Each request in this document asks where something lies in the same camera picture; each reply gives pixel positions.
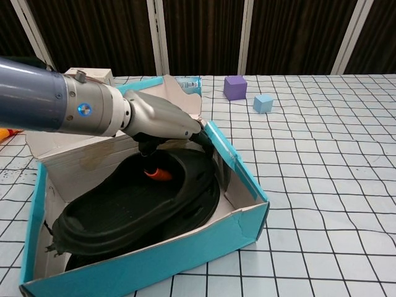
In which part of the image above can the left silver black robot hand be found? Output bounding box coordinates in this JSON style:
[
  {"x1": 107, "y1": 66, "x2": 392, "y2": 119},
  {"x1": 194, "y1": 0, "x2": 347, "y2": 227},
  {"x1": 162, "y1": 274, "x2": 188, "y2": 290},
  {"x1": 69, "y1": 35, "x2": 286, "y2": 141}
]
[{"x1": 122, "y1": 89, "x2": 215, "y2": 181}]

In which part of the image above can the black slipper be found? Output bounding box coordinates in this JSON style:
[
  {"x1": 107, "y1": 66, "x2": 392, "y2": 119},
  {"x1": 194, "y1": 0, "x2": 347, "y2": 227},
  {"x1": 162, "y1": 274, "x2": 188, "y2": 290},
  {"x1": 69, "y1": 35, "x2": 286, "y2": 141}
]
[
  {"x1": 63, "y1": 173, "x2": 223, "y2": 273},
  {"x1": 46, "y1": 147, "x2": 222, "y2": 257}
]

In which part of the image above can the light blue shoe box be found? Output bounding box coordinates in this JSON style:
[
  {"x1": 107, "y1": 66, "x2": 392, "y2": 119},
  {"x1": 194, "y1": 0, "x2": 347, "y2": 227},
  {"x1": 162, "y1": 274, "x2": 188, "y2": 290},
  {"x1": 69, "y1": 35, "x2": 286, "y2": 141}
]
[{"x1": 19, "y1": 74, "x2": 270, "y2": 297}]

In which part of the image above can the blue green snack tube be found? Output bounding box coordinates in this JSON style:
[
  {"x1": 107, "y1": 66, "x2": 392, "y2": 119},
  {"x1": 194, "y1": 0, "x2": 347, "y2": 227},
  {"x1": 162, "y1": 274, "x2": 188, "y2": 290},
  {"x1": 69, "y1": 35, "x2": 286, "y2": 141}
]
[{"x1": 174, "y1": 76, "x2": 203, "y2": 95}]

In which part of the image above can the white stapler carton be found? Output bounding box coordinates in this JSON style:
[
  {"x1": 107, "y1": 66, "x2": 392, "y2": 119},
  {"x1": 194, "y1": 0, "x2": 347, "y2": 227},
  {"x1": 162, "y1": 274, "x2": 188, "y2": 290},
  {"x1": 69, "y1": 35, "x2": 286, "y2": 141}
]
[{"x1": 63, "y1": 67, "x2": 114, "y2": 85}]

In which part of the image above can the purple cube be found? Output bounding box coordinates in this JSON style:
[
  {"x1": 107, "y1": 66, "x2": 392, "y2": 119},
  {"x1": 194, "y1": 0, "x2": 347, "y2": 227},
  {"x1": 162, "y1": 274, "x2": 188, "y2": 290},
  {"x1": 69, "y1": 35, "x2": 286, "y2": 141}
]
[{"x1": 223, "y1": 75, "x2": 248, "y2": 101}]

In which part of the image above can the light blue cube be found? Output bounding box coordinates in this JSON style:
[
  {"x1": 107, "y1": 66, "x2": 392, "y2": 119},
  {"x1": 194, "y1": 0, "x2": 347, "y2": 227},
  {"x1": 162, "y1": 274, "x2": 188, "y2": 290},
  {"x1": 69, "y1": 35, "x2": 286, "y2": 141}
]
[{"x1": 253, "y1": 94, "x2": 274, "y2": 114}]

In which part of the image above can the dark brown curtain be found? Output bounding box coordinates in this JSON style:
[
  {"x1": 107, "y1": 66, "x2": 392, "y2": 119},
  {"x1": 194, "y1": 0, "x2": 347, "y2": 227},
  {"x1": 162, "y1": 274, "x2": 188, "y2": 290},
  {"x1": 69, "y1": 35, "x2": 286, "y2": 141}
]
[{"x1": 0, "y1": 0, "x2": 396, "y2": 80}]

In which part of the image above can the yellow rubber chicken toy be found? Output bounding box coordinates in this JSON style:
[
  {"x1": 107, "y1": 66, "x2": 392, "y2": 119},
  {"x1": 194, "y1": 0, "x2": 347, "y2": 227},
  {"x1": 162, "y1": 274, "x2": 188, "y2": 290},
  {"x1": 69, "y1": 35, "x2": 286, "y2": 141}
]
[{"x1": 0, "y1": 126, "x2": 24, "y2": 144}]

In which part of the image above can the checkered white tablecloth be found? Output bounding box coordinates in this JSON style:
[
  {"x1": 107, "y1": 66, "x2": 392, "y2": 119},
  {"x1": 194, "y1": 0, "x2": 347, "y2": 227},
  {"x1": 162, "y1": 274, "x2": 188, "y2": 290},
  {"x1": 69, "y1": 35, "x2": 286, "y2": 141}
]
[{"x1": 0, "y1": 73, "x2": 396, "y2": 297}]

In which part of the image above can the white metal frame post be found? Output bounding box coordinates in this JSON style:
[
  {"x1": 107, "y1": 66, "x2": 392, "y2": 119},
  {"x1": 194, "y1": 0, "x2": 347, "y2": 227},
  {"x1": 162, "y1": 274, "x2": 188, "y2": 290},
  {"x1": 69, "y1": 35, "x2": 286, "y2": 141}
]
[
  {"x1": 8, "y1": 0, "x2": 59, "y2": 78},
  {"x1": 237, "y1": 0, "x2": 260, "y2": 75},
  {"x1": 330, "y1": 0, "x2": 368, "y2": 75},
  {"x1": 146, "y1": 0, "x2": 170, "y2": 77}
]

